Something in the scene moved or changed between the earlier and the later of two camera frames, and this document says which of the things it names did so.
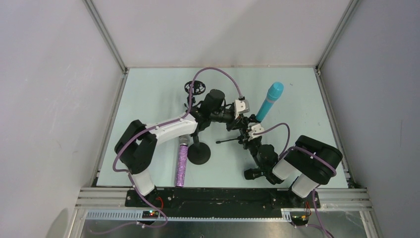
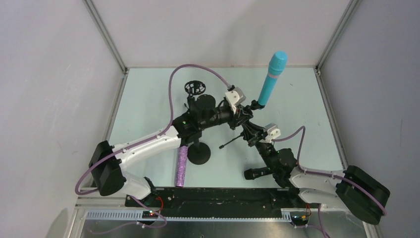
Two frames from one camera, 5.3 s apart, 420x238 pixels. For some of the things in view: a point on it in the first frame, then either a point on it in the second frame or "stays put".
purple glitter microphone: x=182 y=161 stays put
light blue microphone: x=274 y=92 to x=278 y=61
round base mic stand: x=199 y=153 stays put
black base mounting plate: x=221 y=200 stays put
